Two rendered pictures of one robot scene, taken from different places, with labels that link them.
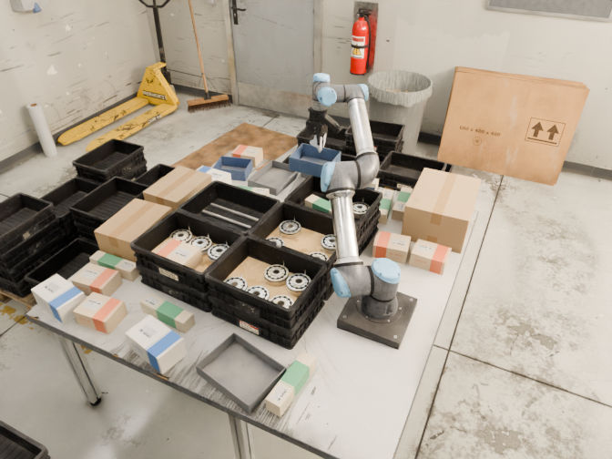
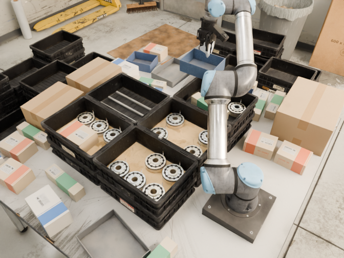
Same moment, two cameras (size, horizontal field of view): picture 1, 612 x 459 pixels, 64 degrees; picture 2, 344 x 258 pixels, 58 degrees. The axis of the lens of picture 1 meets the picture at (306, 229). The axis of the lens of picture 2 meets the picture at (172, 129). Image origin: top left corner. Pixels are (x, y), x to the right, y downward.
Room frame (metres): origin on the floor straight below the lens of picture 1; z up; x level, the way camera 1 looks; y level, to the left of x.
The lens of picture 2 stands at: (0.52, -0.11, 2.02)
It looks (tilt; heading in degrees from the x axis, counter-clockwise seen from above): 44 degrees down; 9
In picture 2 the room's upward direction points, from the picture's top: straight up
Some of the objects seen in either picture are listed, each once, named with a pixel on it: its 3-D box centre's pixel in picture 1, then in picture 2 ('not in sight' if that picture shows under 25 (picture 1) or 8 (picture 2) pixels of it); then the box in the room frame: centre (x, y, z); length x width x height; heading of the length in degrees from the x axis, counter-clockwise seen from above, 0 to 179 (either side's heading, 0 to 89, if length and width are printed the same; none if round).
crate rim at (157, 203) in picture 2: (266, 272); (145, 162); (1.43, 0.16, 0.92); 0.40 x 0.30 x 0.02; 61
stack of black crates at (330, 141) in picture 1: (325, 152); (220, 52); (3.53, -0.16, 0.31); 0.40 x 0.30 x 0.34; 64
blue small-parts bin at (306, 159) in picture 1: (315, 160); (202, 64); (2.01, -0.04, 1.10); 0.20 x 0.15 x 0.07; 65
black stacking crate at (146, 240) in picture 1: (189, 250); (89, 132); (1.63, 0.51, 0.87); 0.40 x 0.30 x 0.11; 61
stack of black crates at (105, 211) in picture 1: (118, 226); (57, 97); (2.47, 1.19, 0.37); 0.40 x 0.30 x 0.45; 154
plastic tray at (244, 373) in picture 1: (240, 370); (112, 245); (1.11, 0.24, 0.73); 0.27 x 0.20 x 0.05; 52
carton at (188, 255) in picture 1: (178, 257); (78, 137); (1.58, 0.55, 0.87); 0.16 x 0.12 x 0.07; 63
